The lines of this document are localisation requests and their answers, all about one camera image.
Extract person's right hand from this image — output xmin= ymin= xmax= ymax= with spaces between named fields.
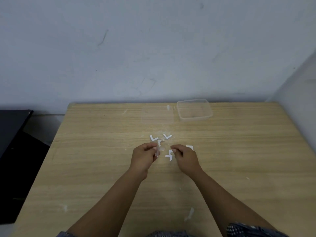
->
xmin=170 ymin=144 xmax=203 ymax=177

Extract white tape scrap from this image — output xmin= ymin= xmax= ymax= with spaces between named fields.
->
xmin=184 ymin=207 xmax=195 ymax=222

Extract clear plastic container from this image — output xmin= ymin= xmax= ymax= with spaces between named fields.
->
xmin=176 ymin=99 xmax=213 ymax=122

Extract black cabinet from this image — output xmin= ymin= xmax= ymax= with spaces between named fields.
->
xmin=0 ymin=109 xmax=51 ymax=225

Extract person's right forearm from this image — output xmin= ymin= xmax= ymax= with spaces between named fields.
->
xmin=188 ymin=170 xmax=278 ymax=237

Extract person's left forearm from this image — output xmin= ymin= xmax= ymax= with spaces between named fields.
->
xmin=66 ymin=170 xmax=148 ymax=237

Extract dark checkered shirt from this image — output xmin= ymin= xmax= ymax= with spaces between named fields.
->
xmin=56 ymin=222 xmax=290 ymax=237

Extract clear plastic container lid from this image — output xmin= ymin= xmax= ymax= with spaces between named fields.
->
xmin=141 ymin=106 xmax=175 ymax=125

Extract person's left hand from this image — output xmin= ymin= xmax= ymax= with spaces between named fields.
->
xmin=130 ymin=142 xmax=160 ymax=181

